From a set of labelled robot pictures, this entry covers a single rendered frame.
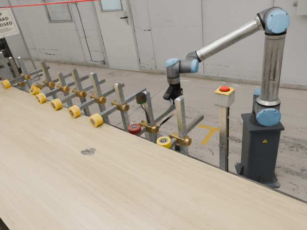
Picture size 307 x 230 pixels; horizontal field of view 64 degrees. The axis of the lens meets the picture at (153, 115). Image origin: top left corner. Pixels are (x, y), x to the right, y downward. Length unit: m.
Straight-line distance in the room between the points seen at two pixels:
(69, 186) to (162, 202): 0.47
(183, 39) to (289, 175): 2.76
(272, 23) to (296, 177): 1.46
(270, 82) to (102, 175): 1.16
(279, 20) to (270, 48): 0.16
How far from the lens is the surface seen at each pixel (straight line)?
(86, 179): 1.28
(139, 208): 1.08
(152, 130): 1.58
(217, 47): 1.76
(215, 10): 4.04
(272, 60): 1.66
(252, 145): 2.09
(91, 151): 1.42
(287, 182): 2.49
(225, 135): 1.27
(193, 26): 4.22
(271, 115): 1.79
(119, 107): 1.71
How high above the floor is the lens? 1.72
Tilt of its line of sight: 30 degrees down
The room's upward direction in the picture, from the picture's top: 9 degrees counter-clockwise
